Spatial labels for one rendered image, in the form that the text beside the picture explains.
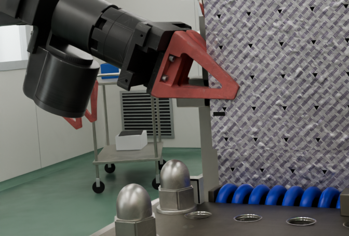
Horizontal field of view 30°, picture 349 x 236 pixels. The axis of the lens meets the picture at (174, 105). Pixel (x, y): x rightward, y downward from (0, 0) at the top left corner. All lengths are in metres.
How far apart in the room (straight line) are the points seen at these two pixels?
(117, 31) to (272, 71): 0.15
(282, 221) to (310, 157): 0.09
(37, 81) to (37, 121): 5.58
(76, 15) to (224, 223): 0.26
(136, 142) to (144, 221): 5.16
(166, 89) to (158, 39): 0.05
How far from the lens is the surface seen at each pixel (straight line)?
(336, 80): 0.59
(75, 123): 1.25
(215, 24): 0.62
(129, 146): 5.66
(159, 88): 0.62
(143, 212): 0.48
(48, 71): 0.69
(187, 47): 0.61
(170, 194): 0.57
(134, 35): 0.60
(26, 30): 6.20
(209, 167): 0.73
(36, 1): 0.67
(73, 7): 0.67
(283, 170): 0.62
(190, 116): 6.77
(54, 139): 6.50
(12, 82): 6.00
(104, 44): 0.65
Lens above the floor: 1.18
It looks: 6 degrees down
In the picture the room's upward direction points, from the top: 4 degrees counter-clockwise
